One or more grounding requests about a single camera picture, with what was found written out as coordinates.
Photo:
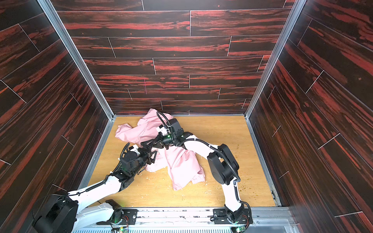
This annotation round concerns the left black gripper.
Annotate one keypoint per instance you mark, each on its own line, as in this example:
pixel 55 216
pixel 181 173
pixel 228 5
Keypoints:
pixel 148 157

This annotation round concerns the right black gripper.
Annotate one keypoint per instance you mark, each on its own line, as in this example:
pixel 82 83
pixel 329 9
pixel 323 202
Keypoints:
pixel 155 143

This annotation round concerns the pink zip-up jacket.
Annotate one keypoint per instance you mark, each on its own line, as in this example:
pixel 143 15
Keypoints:
pixel 183 166

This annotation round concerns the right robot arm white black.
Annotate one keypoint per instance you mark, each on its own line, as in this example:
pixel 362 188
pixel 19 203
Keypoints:
pixel 223 165

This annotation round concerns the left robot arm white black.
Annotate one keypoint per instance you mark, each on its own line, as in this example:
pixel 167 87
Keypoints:
pixel 71 212

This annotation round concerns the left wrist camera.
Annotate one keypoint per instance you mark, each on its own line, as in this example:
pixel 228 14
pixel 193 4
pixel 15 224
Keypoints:
pixel 134 148

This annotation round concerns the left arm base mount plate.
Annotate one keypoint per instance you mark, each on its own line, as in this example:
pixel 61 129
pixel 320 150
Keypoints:
pixel 122 217

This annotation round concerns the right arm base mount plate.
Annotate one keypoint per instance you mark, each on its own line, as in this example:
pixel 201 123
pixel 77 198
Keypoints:
pixel 226 216

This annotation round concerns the aluminium front rail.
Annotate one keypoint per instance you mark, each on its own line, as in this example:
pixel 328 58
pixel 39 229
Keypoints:
pixel 197 220

